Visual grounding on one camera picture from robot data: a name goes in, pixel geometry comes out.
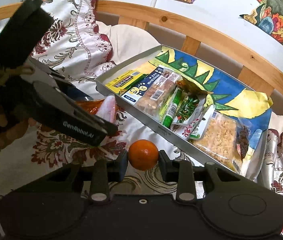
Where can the floral satin bedspread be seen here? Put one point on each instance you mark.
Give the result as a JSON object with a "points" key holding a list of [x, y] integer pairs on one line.
{"points": [[74, 47]]}

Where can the dark dried fruit packet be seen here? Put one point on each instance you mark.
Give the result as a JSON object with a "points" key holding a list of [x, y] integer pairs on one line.
{"points": [[242, 142]]}

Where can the cream pillow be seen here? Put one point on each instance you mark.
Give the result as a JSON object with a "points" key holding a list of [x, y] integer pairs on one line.
{"points": [[126, 40]]}

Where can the puffed rice cracker packet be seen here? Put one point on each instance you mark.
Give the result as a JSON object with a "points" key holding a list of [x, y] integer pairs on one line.
{"points": [[219, 140]]}

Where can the orange plastic snack bag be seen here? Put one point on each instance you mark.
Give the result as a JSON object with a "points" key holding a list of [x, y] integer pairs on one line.
{"points": [[105, 108]]}

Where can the green stick packet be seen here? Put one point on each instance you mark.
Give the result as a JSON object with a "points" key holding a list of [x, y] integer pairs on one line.
{"points": [[172, 108]]}

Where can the blue calcium box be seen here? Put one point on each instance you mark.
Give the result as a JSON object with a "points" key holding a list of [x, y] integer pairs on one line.
{"points": [[137, 91]]}

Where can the wooden bed rail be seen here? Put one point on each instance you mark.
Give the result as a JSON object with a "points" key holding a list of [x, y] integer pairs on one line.
{"points": [[257, 72]]}

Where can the nut bar clear packet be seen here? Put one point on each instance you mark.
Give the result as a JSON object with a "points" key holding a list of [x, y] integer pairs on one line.
{"points": [[157, 95]]}

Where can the yellow green snack packet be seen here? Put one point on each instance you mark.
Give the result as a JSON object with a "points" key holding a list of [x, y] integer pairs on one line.
{"points": [[124, 82]]}

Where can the green vegetable snack packet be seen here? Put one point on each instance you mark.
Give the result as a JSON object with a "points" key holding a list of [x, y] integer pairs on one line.
{"points": [[188, 115]]}

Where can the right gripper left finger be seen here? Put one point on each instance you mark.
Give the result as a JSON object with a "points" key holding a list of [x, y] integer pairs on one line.
{"points": [[105, 172]]}

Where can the dinosaur drawing paper in tray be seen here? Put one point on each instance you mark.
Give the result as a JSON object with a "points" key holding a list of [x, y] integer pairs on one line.
{"points": [[230, 96]]}

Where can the orange tangerine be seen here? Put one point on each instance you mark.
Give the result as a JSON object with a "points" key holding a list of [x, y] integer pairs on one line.
{"points": [[143, 155]]}

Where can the metal tray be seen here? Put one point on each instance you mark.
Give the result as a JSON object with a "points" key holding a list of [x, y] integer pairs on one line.
{"points": [[141, 63]]}

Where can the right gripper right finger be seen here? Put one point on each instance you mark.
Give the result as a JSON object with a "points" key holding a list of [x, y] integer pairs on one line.
{"points": [[180, 172]]}

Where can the golden foil snack packet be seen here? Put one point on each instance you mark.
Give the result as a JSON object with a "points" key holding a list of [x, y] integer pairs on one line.
{"points": [[191, 88]]}

